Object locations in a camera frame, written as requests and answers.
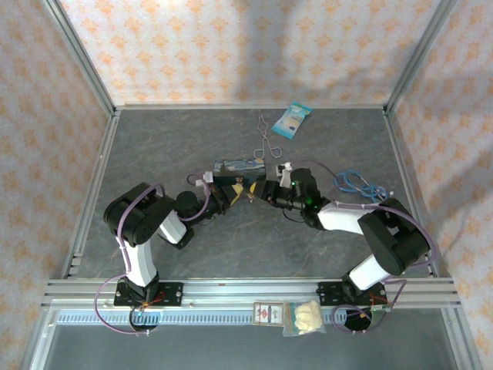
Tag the small brass padlock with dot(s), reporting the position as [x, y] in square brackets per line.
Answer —
[250, 197]

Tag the starry night print tin box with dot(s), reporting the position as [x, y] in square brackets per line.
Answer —
[239, 167]

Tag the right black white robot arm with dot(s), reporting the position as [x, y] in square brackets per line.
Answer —
[385, 235]

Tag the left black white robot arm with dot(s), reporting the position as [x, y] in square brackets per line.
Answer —
[140, 262]

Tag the light blue snack packet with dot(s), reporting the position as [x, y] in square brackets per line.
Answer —
[291, 120]

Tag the red white card packet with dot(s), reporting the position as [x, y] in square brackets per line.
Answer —
[268, 314]

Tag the clear bag of white pieces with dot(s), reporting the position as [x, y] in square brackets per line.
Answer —
[306, 316]

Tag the aluminium table edge rail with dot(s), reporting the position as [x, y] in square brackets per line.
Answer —
[231, 106]
[408, 185]
[90, 192]

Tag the aluminium mounting rail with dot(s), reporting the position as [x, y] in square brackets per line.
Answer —
[246, 291]

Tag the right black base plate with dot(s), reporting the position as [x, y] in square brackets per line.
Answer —
[329, 293]

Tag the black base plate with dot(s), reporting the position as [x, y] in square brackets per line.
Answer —
[329, 293]
[171, 293]

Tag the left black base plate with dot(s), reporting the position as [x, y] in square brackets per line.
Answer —
[171, 293]

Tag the aluminium frame post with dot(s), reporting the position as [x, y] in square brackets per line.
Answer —
[418, 54]
[82, 61]

